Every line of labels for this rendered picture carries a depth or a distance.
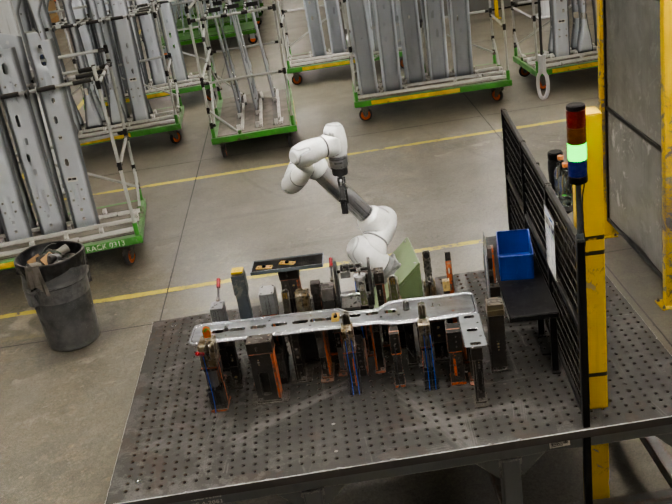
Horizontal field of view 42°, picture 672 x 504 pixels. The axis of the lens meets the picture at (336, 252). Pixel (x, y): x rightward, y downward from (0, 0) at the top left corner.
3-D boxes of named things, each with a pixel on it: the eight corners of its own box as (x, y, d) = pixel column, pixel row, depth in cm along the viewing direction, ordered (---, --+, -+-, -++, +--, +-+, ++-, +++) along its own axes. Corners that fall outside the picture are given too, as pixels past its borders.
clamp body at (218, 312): (220, 373, 448) (205, 311, 433) (223, 361, 458) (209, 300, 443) (238, 371, 447) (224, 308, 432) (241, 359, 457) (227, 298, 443)
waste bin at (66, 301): (33, 363, 635) (3, 273, 605) (50, 327, 684) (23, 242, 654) (101, 352, 635) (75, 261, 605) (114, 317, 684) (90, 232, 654)
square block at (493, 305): (492, 373, 412) (486, 305, 397) (489, 364, 419) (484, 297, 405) (509, 371, 411) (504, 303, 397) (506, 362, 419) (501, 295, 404)
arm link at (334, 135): (340, 149, 420) (317, 157, 414) (335, 118, 414) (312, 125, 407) (353, 153, 411) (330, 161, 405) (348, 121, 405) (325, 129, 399)
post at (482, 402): (475, 408, 389) (469, 352, 377) (472, 394, 399) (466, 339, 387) (489, 407, 388) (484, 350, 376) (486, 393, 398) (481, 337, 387)
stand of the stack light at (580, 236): (573, 255, 332) (567, 107, 308) (569, 247, 338) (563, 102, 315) (591, 252, 331) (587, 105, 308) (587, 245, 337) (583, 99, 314)
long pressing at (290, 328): (186, 349, 416) (185, 346, 415) (194, 326, 436) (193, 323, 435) (479, 315, 405) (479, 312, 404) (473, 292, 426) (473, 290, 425)
